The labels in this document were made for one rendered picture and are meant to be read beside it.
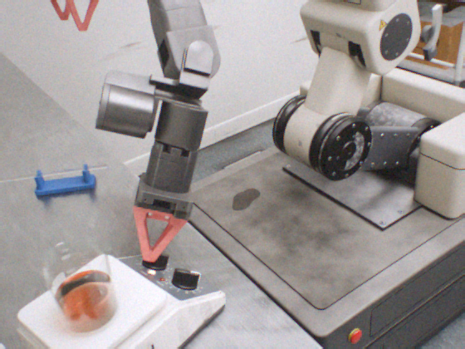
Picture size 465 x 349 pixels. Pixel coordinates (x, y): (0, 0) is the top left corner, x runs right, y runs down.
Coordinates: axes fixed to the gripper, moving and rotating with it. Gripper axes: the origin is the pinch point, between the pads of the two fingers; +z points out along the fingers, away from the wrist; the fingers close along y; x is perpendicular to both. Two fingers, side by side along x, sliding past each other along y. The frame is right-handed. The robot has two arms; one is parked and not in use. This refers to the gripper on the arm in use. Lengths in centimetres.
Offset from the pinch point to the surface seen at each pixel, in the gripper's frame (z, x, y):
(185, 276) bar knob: 0.2, 4.5, 4.6
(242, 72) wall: -27, 33, -184
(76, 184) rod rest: 0.9, -13.7, -28.1
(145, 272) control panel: 1.5, -0.1, 2.9
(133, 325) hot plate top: 2.8, -0.7, 13.3
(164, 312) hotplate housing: 2.3, 2.5, 10.4
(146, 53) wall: -24, -12, -157
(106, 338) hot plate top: 4.1, -3.0, 14.3
